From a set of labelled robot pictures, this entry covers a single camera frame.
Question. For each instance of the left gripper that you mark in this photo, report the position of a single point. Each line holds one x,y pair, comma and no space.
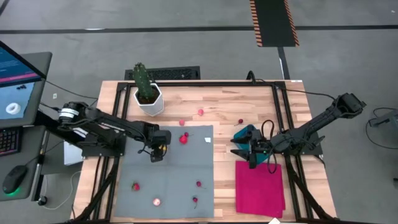
162,137

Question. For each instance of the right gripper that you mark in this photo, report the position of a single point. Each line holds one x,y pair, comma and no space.
259,144

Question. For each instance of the yellow toy banana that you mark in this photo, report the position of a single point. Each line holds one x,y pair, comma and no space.
161,147

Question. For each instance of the teal plastic tupperware container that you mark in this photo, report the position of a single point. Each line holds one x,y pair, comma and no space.
244,130

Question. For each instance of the red toy strawberry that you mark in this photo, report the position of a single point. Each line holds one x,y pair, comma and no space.
183,140

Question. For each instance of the small pink red toy fruit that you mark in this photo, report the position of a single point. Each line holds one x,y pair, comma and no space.
182,122

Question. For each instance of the small red toy cherry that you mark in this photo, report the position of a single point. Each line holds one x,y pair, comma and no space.
186,134

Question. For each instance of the dark red toy cherry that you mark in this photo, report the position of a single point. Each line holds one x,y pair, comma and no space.
240,121

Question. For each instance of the pale pink toy peach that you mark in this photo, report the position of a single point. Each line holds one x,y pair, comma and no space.
201,112

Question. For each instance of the red strawberry piece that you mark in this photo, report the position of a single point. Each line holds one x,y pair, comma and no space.
136,187

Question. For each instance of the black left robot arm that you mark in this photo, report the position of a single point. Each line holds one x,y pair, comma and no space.
102,119

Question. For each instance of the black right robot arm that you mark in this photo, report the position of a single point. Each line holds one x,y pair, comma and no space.
320,119

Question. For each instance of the white hexagonal plant pot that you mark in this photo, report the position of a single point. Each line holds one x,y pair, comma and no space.
154,107

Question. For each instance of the small white paper tag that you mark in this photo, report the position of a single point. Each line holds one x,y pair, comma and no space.
207,140

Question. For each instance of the grey cloth mat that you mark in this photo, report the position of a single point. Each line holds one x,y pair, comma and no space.
161,180

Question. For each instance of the magenta cloth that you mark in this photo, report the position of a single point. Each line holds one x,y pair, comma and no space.
259,189

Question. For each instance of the green cactus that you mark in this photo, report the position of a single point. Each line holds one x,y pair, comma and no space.
143,81

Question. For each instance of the black grille panel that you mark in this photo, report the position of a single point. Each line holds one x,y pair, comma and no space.
161,74

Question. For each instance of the pink ball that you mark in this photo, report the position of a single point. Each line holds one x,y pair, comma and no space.
156,202

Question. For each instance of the black orange-striped floor mat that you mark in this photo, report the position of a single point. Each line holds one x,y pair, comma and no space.
273,23

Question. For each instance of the grey side desk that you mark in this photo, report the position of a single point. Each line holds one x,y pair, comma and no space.
31,149

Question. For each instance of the black backlit keyboard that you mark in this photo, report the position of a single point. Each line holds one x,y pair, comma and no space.
9,141

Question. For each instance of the black computer mouse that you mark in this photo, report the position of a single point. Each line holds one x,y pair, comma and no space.
14,179

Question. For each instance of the computer monitor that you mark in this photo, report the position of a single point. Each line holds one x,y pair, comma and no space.
18,71

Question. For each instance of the black aluminium table frame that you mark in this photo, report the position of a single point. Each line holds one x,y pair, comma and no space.
202,84

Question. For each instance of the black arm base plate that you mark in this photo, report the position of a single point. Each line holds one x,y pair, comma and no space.
93,152
314,149

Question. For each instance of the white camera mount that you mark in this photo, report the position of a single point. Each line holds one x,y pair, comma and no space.
275,221

